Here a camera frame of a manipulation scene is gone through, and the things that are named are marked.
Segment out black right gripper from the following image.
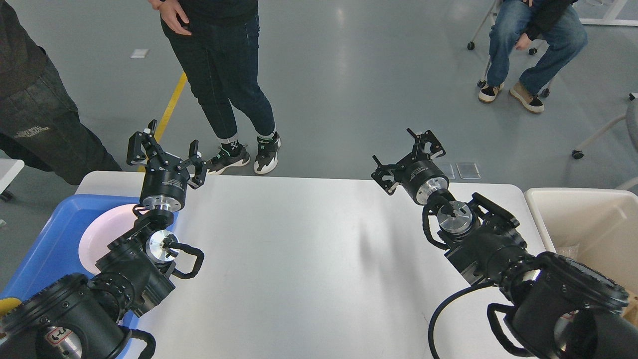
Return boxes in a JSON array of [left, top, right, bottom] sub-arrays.
[[371, 129, 449, 206]]

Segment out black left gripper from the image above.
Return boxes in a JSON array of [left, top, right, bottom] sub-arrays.
[[126, 120, 207, 213]]

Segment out pink plate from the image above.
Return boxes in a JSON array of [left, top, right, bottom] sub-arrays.
[[78, 204, 137, 275]]

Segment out foil bag with paper cup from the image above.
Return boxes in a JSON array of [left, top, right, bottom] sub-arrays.
[[555, 244, 580, 261]]

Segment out brown paper bag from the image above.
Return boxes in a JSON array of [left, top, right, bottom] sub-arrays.
[[622, 292, 638, 328]]

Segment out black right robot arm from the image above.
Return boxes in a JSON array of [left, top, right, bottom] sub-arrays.
[[371, 129, 638, 359]]

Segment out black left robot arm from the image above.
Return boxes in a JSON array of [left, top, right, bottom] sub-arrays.
[[1, 120, 208, 359]]

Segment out walking person dark clothes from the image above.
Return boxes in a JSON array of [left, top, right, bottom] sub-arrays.
[[0, 0, 121, 185]]

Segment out blue plastic tray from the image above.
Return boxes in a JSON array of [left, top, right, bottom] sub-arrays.
[[0, 194, 179, 357]]

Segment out white side table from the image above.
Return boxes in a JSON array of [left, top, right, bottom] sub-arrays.
[[0, 158, 25, 202]]

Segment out white plastic bin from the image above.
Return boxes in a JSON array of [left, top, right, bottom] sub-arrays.
[[525, 188, 638, 294]]

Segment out teal mug yellow inside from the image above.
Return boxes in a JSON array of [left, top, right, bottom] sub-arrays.
[[0, 296, 22, 319]]

